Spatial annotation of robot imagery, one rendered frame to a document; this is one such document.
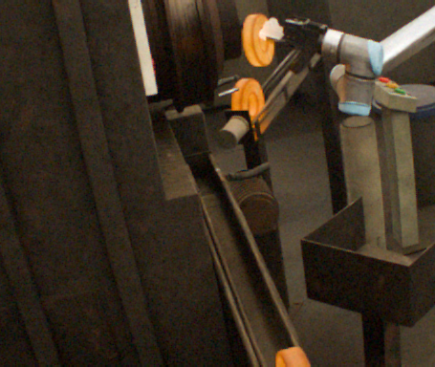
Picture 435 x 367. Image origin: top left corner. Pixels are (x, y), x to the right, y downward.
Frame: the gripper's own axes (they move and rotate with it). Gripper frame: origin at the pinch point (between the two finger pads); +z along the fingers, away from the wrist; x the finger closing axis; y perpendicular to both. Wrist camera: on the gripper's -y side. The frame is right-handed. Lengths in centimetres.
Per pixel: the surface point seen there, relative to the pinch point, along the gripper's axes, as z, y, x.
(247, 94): 0.5, -18.4, 2.9
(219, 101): 87, -118, -187
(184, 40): -9, 21, 68
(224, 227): -20, -22, 64
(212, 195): -11, -23, 50
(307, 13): 38, -48, -173
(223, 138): 0.7, -26.3, 17.3
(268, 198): -15.2, -38.3, 20.9
